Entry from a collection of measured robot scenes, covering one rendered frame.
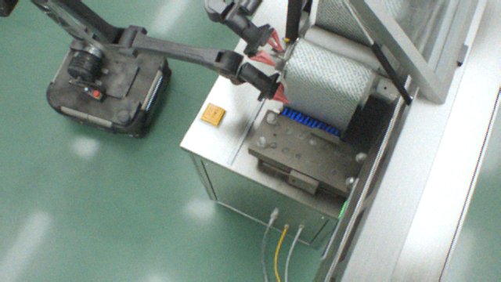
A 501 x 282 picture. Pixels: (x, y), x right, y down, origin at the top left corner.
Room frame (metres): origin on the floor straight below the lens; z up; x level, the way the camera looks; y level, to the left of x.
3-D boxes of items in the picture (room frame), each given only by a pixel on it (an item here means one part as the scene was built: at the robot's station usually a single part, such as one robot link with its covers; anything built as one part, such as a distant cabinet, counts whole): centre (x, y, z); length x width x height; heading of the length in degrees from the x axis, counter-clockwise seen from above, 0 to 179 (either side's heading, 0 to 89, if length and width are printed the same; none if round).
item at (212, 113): (0.70, 0.11, 0.91); 0.07 x 0.07 x 0.02; 59
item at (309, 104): (0.61, -0.24, 1.10); 0.23 x 0.01 x 0.18; 59
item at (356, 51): (0.76, -0.34, 1.17); 0.26 x 0.12 x 0.12; 59
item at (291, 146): (0.48, -0.22, 1.00); 0.40 x 0.16 x 0.06; 59
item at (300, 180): (0.40, -0.18, 0.96); 0.10 x 0.03 x 0.11; 59
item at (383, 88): (0.57, -0.42, 1.28); 0.06 x 0.05 x 0.02; 59
